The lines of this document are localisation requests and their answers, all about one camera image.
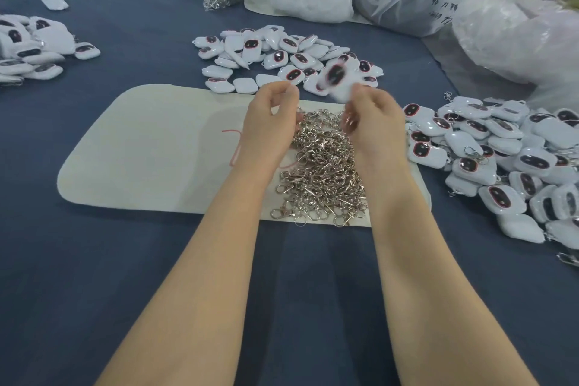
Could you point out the person's right hand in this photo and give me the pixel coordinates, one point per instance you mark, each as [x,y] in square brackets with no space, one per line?
[378,132]

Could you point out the thin red thread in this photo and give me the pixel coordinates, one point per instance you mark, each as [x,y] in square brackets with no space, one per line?
[235,141]

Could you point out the cream felt work mat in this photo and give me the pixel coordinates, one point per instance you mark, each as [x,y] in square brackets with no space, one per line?
[134,150]

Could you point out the crumpled clear plastic bag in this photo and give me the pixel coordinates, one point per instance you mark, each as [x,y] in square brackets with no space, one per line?
[528,36]

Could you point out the person's left forearm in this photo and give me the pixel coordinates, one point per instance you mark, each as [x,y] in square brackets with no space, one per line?
[199,295]

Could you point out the white fob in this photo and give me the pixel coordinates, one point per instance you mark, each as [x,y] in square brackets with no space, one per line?
[336,74]

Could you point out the person's left hand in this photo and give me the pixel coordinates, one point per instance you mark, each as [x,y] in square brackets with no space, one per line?
[268,128]

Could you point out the person's right forearm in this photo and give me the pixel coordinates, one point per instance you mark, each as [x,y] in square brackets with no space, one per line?
[457,300]

